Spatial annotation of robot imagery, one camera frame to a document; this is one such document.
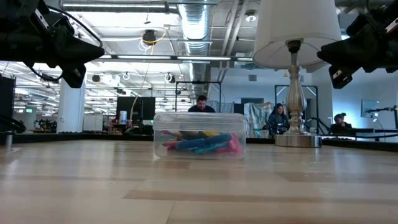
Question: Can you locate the person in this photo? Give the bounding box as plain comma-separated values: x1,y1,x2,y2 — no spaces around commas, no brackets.
187,95,216,113
267,103,290,135
330,112,354,134

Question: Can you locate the black computer monitor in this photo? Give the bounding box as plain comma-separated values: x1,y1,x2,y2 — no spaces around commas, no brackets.
116,96,156,125

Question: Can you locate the long ceiling light bar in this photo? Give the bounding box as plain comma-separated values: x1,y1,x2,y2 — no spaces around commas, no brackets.
93,53,254,63

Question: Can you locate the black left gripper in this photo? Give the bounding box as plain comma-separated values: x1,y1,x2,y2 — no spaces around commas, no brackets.
0,0,106,68

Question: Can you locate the clear plastic sheet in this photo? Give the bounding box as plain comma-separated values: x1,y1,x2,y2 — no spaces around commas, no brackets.
243,101,275,138

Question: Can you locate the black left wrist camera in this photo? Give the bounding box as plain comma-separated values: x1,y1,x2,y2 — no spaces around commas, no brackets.
62,63,87,89

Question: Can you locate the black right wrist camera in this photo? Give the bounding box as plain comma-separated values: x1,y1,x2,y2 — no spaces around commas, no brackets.
328,65,355,90

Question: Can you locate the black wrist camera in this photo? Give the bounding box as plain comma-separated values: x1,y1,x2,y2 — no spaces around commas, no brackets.
62,63,87,89
328,65,355,90

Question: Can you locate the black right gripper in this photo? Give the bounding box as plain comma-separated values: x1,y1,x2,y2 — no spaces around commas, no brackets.
317,2,398,73

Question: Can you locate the black cabinet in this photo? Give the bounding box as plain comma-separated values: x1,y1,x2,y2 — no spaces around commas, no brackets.
0,76,16,133

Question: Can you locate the silver metal post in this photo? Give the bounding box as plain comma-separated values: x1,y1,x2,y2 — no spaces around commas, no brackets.
4,130,14,149

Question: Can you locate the white building column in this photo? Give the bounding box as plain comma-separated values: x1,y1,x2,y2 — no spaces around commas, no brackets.
57,60,87,134

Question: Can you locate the white shade silver table lamp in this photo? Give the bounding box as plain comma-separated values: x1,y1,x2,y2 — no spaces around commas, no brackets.
252,0,343,148

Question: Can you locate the clear plastic supply box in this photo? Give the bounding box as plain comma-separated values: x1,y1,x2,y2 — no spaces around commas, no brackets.
152,111,248,161

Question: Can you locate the black ceiling device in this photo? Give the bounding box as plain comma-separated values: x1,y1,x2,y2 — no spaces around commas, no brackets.
142,29,158,47

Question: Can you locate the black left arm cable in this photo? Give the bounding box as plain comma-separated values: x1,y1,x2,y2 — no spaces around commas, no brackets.
46,6,104,47

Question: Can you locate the silver ceiling duct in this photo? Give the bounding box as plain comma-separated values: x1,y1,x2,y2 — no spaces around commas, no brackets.
177,0,213,103

